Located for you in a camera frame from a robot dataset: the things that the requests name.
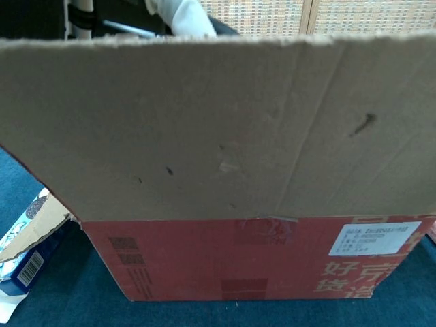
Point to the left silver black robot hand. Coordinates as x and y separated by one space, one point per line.
119 13

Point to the red-topped cardboard box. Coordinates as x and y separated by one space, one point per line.
204 136

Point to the blue cookie box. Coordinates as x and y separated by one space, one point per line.
30 272

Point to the woven bamboo folding screen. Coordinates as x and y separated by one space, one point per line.
340 15

